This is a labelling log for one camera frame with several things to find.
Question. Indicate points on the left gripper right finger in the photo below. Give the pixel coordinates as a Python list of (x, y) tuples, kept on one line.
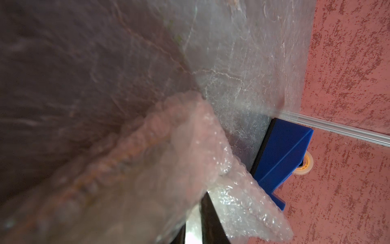
[(212, 230)]

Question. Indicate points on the blue tape dispenser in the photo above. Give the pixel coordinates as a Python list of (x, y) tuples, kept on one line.
[(281, 152)]

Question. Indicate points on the clear bubble wrap sheet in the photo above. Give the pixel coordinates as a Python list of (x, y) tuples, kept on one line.
[(140, 186)]

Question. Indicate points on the right corner aluminium post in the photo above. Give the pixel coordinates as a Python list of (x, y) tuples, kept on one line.
[(357, 133)]

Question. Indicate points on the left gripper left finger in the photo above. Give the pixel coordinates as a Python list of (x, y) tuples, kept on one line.
[(180, 237)]

